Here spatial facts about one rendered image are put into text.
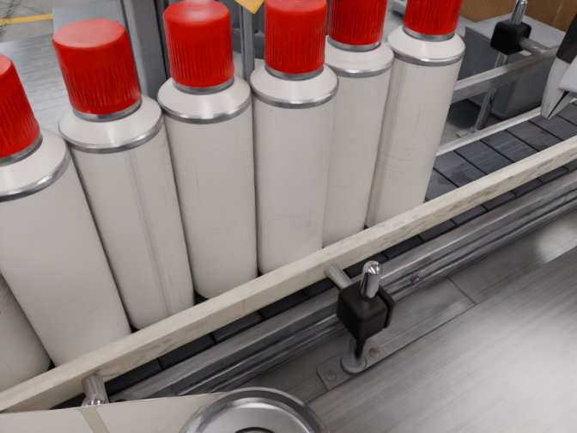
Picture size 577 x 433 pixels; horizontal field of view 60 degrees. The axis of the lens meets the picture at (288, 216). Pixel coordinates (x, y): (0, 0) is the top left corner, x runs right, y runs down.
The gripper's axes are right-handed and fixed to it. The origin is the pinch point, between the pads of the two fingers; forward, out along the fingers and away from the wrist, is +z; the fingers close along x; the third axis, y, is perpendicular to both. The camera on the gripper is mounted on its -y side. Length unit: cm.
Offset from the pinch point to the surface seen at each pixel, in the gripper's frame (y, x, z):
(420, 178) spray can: 3.6, -17.6, 8.9
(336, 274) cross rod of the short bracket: 5.9, -23.8, 16.4
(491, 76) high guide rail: -2.8, -6.3, 0.4
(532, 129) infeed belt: -2.0, 5.6, 3.0
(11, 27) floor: -289, 19, 97
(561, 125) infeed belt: -0.9, 8.5, 1.3
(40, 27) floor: -282, 31, 90
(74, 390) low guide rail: 4.9, -38.9, 26.1
